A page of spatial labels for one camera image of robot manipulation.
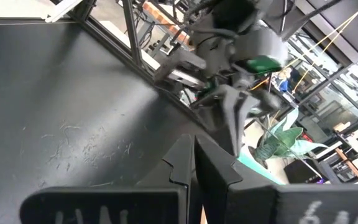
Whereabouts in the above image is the black equipment case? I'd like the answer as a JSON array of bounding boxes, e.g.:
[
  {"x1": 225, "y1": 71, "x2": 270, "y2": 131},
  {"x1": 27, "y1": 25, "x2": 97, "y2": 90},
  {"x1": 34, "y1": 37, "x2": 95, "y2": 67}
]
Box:
[{"x1": 283, "y1": 158, "x2": 323, "y2": 185}]

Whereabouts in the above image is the green snake plant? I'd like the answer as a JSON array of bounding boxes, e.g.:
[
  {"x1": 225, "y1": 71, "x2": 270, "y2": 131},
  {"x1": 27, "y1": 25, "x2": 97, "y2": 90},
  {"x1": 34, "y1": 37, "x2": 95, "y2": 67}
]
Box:
[{"x1": 253, "y1": 107, "x2": 329, "y2": 162}]

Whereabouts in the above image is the black table mat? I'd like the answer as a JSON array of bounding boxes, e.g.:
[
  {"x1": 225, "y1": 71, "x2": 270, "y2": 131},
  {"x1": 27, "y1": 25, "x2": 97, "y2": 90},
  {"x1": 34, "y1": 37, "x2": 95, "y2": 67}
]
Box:
[{"x1": 0, "y1": 18, "x2": 217, "y2": 224}]

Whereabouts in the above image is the black aluminium table frame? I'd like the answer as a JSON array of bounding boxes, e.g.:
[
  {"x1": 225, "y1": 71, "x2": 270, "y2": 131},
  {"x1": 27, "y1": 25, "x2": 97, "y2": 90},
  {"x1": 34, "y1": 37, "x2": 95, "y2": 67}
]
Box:
[{"x1": 48, "y1": 0, "x2": 217, "y2": 131}]

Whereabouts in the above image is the person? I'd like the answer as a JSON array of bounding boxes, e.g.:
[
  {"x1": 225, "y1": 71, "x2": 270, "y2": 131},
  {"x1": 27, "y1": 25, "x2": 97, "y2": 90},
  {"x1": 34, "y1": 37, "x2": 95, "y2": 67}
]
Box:
[{"x1": 273, "y1": 67, "x2": 303, "y2": 96}]

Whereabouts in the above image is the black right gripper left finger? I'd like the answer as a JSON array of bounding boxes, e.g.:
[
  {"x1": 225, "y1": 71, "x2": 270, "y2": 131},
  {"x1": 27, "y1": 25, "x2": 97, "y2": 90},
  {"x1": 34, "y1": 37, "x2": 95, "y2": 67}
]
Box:
[{"x1": 19, "y1": 133, "x2": 195, "y2": 224}]

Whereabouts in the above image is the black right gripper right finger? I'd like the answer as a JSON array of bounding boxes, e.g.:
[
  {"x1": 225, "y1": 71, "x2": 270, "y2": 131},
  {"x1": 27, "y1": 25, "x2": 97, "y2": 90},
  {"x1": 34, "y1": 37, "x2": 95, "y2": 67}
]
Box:
[{"x1": 194, "y1": 133, "x2": 358, "y2": 224}]

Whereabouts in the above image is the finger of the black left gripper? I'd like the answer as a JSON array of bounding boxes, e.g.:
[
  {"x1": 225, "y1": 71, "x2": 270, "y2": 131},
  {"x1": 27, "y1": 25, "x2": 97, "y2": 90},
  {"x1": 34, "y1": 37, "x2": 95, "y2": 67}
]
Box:
[
  {"x1": 191, "y1": 86, "x2": 239, "y2": 151},
  {"x1": 236, "y1": 92, "x2": 281, "y2": 156}
]

